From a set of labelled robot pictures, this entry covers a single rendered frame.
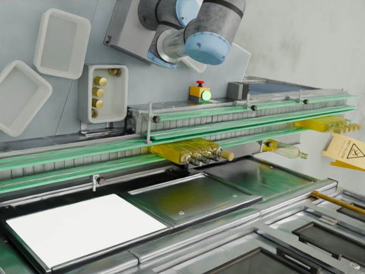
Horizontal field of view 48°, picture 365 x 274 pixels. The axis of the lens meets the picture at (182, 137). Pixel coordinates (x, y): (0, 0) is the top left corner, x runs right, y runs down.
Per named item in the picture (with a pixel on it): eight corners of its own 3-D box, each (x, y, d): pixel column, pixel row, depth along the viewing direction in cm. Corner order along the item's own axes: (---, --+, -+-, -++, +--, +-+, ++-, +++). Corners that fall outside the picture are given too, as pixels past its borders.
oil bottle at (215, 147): (180, 146, 188) (213, 159, 173) (181, 134, 187) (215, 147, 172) (189, 144, 192) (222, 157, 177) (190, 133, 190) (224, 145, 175)
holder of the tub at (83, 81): (77, 132, 166) (87, 136, 160) (78, 62, 158) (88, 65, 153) (113, 127, 177) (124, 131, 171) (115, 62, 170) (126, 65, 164)
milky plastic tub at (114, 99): (77, 119, 164) (88, 124, 158) (78, 62, 158) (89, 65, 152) (114, 116, 175) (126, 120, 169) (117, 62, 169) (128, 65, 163)
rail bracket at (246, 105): (232, 105, 206) (252, 111, 197) (233, 91, 204) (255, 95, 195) (237, 105, 209) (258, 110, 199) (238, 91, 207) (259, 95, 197)
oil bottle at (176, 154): (150, 152, 177) (183, 167, 162) (150, 139, 175) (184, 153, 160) (159, 150, 180) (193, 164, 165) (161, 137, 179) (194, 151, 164)
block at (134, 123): (125, 130, 173) (134, 135, 168) (125, 109, 171) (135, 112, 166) (131, 129, 175) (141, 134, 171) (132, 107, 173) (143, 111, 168)
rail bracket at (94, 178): (79, 185, 157) (96, 197, 148) (79, 167, 155) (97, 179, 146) (88, 182, 160) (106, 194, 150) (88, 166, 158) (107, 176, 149)
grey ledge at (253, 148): (175, 163, 202) (190, 170, 194) (176, 146, 200) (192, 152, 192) (286, 139, 265) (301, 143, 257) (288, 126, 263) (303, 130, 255)
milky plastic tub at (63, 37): (25, 68, 147) (35, 72, 141) (37, 5, 144) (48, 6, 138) (69, 77, 159) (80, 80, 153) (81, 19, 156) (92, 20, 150)
